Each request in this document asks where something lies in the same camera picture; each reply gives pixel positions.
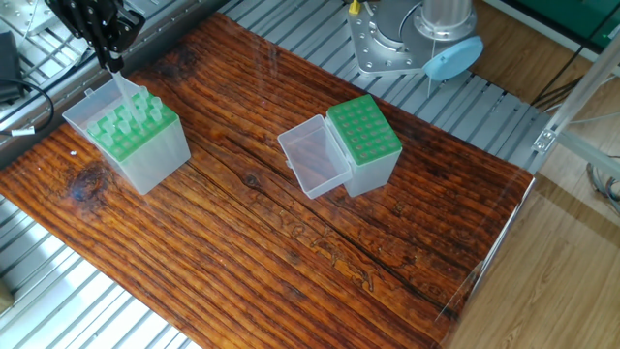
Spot aluminium frame corner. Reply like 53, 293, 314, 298
531, 66, 620, 180

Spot grey metal mount plate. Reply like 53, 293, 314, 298
349, 8, 427, 77

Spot glossy wooden board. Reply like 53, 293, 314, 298
0, 10, 539, 349

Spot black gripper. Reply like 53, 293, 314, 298
46, 0, 146, 75

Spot black cable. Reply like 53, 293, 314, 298
0, 0, 98, 137

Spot translucent tip box green rack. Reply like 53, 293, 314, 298
63, 76, 192, 196
325, 94, 403, 198

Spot clear hinged box lid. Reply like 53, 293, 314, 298
277, 114, 352, 200
63, 76, 141, 125

